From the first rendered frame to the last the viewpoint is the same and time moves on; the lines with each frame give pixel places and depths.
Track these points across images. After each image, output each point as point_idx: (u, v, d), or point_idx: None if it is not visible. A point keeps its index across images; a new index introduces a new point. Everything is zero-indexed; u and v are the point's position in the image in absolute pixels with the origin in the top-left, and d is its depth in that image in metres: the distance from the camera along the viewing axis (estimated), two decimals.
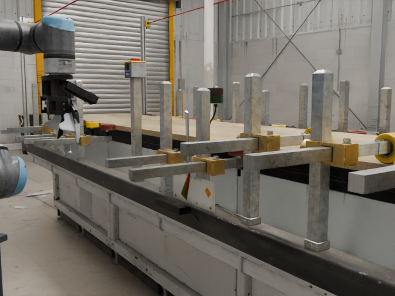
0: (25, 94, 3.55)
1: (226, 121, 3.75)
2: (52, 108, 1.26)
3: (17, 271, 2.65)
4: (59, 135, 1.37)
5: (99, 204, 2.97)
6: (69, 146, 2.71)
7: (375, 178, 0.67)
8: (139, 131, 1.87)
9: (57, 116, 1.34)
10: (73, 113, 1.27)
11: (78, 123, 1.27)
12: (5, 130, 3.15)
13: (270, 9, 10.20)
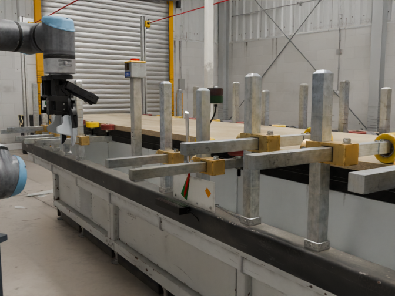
0: (25, 94, 3.55)
1: (226, 121, 3.75)
2: (52, 108, 1.26)
3: (17, 271, 2.65)
4: (63, 140, 1.35)
5: (99, 204, 2.97)
6: (69, 146, 2.71)
7: (375, 178, 0.67)
8: (139, 131, 1.87)
9: (59, 118, 1.33)
10: (72, 117, 1.28)
11: (76, 127, 1.28)
12: (5, 130, 3.15)
13: (270, 9, 10.20)
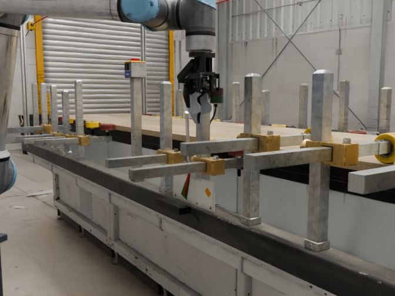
0: (25, 94, 3.55)
1: (226, 121, 3.75)
2: (214, 86, 1.29)
3: (17, 271, 2.65)
4: (196, 119, 1.33)
5: (99, 204, 2.97)
6: (69, 146, 2.71)
7: (375, 178, 0.67)
8: (139, 131, 1.87)
9: (194, 97, 1.30)
10: (207, 97, 1.34)
11: None
12: None
13: (270, 9, 10.20)
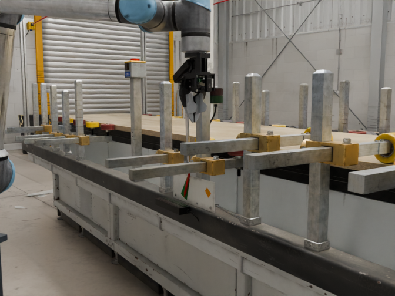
0: (25, 94, 3.55)
1: (226, 121, 3.75)
2: (209, 86, 1.32)
3: (17, 271, 2.65)
4: (193, 118, 1.36)
5: (99, 204, 2.97)
6: (69, 146, 2.71)
7: (375, 178, 0.67)
8: (139, 131, 1.87)
9: (190, 97, 1.33)
10: (203, 97, 1.37)
11: None
12: (5, 130, 3.15)
13: (270, 9, 10.20)
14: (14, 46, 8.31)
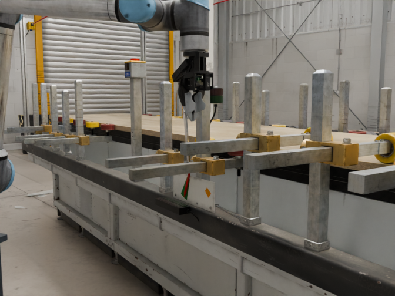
0: (25, 94, 3.55)
1: (226, 121, 3.75)
2: (208, 84, 1.33)
3: (17, 271, 2.65)
4: (191, 117, 1.37)
5: (99, 204, 2.97)
6: (69, 146, 2.71)
7: (375, 178, 0.67)
8: (139, 131, 1.87)
9: (189, 96, 1.34)
10: (201, 96, 1.38)
11: None
12: (5, 130, 3.15)
13: (270, 9, 10.20)
14: (14, 46, 8.31)
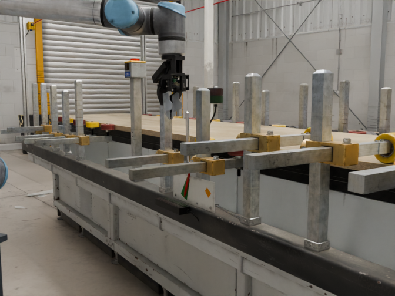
0: (25, 94, 3.55)
1: (226, 121, 3.75)
2: (184, 86, 1.44)
3: (17, 271, 2.65)
4: (170, 115, 1.48)
5: (99, 204, 2.97)
6: (69, 146, 2.71)
7: (375, 178, 0.67)
8: (139, 131, 1.87)
9: (167, 96, 1.45)
10: (179, 96, 1.49)
11: None
12: (5, 130, 3.15)
13: (270, 9, 10.20)
14: (14, 46, 8.31)
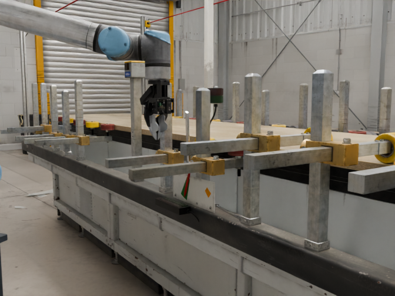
0: (25, 94, 3.55)
1: (226, 121, 3.75)
2: (169, 108, 1.53)
3: (17, 271, 2.65)
4: (156, 136, 1.57)
5: (99, 204, 2.97)
6: (69, 146, 2.71)
7: (375, 178, 0.67)
8: (139, 131, 1.87)
9: (153, 118, 1.54)
10: (165, 117, 1.58)
11: None
12: (5, 130, 3.15)
13: (270, 9, 10.20)
14: (14, 46, 8.31)
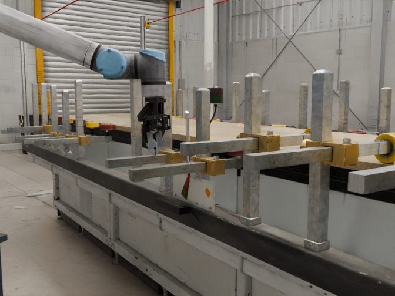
0: (25, 94, 3.55)
1: (226, 121, 3.75)
2: (166, 125, 1.56)
3: (17, 271, 2.65)
4: (154, 152, 1.60)
5: (99, 204, 2.97)
6: (69, 146, 2.71)
7: (375, 178, 0.67)
8: (139, 131, 1.87)
9: (151, 135, 1.57)
10: (162, 133, 1.61)
11: None
12: (5, 130, 3.15)
13: (270, 9, 10.20)
14: (14, 46, 8.31)
